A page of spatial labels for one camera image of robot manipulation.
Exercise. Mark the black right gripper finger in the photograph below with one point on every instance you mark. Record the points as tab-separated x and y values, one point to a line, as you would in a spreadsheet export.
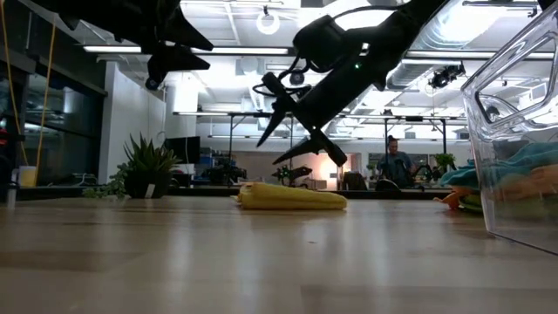
274	115
307	147

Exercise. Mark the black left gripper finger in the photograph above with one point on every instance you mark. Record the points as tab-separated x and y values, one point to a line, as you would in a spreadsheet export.
174	61
183	35

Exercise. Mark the yellow microfiber towel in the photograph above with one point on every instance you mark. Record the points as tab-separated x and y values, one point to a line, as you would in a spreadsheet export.
287	198

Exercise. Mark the teal microfiber towel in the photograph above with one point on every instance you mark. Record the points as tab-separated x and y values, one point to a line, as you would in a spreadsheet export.
457	176

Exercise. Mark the clear plastic bin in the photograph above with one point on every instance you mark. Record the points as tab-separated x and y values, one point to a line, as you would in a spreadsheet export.
484	104

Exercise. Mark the lime green microfiber towel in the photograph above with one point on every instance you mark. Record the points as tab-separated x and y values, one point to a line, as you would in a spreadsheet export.
473	202

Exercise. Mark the background black robot arm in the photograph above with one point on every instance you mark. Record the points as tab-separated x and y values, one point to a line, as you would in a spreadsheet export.
287	172

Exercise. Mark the person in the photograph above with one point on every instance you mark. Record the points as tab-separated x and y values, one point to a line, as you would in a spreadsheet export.
396	165

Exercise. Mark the black computer monitor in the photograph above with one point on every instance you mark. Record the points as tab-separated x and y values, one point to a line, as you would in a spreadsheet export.
183	150

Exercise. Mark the small potted succulent plant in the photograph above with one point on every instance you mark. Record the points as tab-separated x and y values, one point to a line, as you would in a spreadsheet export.
146	174

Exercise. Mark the background green plant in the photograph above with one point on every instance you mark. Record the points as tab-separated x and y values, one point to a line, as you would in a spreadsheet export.
444	160

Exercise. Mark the yellow cup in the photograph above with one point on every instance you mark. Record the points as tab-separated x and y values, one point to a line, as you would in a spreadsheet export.
27	178

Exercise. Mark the black dome ceiling camera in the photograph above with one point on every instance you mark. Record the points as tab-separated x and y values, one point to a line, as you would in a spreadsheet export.
297	77
151	86

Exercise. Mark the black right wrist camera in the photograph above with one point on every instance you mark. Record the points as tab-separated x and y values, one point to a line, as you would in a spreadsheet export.
320	41

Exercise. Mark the black aluminium table frame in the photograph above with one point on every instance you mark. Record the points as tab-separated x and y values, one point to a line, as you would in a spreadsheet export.
209	192

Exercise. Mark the black ceiling camera rig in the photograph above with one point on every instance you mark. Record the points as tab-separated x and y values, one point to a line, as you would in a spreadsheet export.
444	77

